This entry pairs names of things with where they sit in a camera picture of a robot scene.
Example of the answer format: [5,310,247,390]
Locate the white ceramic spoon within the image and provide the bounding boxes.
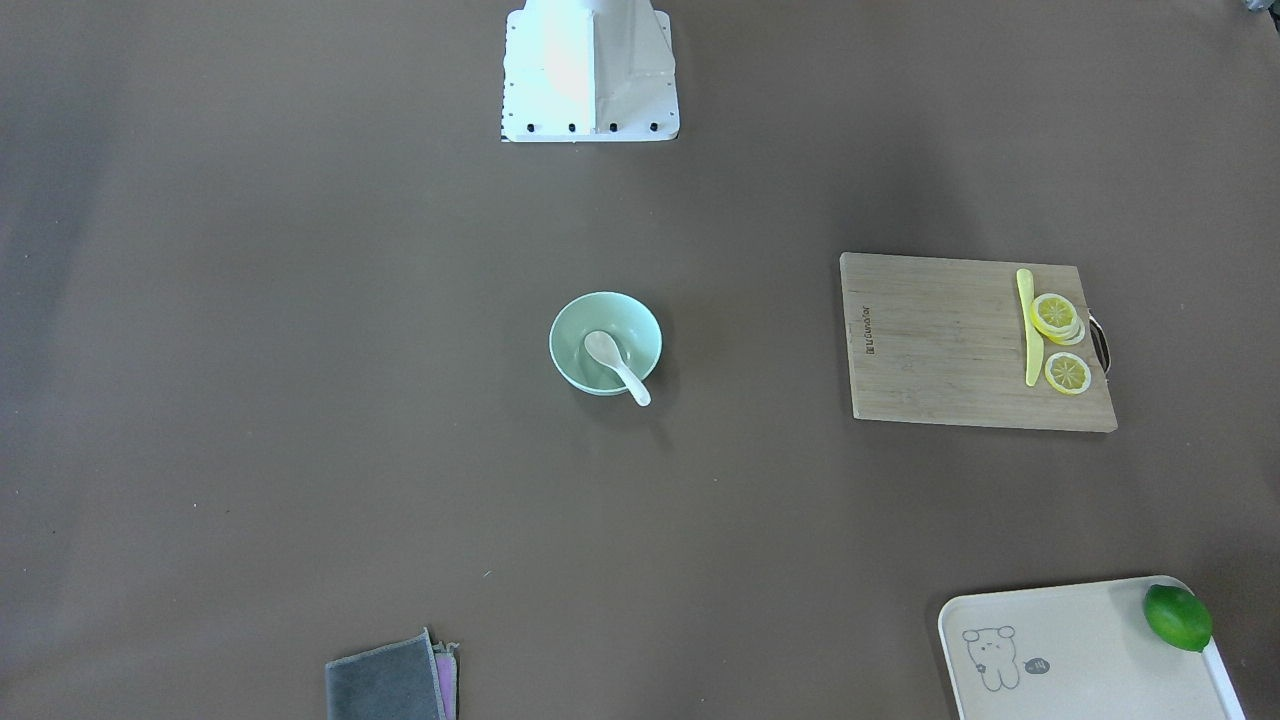
[584,331,652,407]

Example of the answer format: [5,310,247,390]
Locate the grey folded cloth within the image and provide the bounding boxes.
[325,626,460,719]

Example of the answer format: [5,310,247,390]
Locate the white pedestal column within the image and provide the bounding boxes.
[500,1,681,143]

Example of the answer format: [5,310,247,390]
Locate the lemon slice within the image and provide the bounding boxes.
[1030,293,1087,346]
[1043,352,1092,396]

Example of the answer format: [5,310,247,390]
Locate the green lime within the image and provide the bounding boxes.
[1142,584,1213,653]

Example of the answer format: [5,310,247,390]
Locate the light green bowl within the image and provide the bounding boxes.
[548,291,663,397]

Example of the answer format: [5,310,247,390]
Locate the yellow plastic knife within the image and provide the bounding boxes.
[1015,266,1044,387]

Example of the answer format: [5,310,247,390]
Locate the wooden cutting board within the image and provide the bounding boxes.
[838,252,1117,433]

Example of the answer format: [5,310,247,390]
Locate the cream rabbit tray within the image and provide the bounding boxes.
[937,575,1244,719]

